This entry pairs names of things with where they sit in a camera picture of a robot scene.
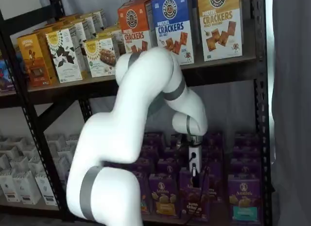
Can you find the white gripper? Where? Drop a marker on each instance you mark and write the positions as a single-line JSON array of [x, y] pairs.
[[195, 160]]

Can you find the purple Annie's box brown patch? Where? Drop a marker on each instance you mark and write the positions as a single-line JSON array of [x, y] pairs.
[[187, 194], [215, 139], [215, 199], [213, 154]]

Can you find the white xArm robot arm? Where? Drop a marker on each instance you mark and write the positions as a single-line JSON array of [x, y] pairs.
[[145, 90]]

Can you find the purple Annie's box orange patch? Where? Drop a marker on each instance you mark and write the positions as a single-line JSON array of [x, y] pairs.
[[176, 154], [170, 166], [162, 199]]

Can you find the purple Annie's box green patch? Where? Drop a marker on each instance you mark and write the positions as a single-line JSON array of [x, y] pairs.
[[150, 167], [155, 153], [145, 201], [158, 139]]

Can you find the purple Annie's box teal patch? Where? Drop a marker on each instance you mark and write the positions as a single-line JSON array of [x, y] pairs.
[[246, 153], [246, 139], [245, 167], [244, 199]]

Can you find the brown particle shelf board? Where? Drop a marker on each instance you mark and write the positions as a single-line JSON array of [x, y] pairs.
[[102, 79]]

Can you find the yellow pretzel crackers box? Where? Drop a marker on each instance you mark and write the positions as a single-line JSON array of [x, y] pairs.
[[219, 29]]

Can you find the Simple Mills bars box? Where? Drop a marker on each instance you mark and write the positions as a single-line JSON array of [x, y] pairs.
[[99, 58], [114, 34]]

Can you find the blue pretzel crackers box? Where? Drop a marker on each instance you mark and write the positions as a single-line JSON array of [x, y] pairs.
[[172, 24]]

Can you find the white Sweet Thins box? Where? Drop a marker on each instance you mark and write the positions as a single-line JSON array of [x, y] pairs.
[[81, 41], [63, 58]]

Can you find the orange snack box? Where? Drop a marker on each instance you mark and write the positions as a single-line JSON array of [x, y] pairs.
[[48, 29], [36, 63]]

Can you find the blue snack box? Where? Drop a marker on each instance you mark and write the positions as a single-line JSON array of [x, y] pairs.
[[6, 75]]

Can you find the black metal shelving rack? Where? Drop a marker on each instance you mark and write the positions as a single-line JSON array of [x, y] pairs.
[[218, 76], [9, 102]]

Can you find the white paper bag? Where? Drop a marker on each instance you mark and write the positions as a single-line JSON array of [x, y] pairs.
[[24, 149], [37, 165], [68, 158], [26, 187], [42, 187], [6, 164], [22, 164], [8, 187], [7, 147], [59, 142]]

